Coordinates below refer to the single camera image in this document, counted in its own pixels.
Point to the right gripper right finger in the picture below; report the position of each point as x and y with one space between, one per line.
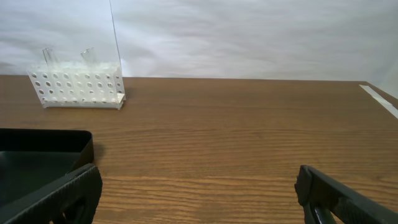
342 199

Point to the black tray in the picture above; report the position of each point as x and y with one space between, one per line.
31 168

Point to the clear test tube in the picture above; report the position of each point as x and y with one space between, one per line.
89 56
49 56

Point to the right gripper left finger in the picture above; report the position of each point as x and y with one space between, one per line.
62 199

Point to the white test tube rack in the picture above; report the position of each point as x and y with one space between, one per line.
77 90

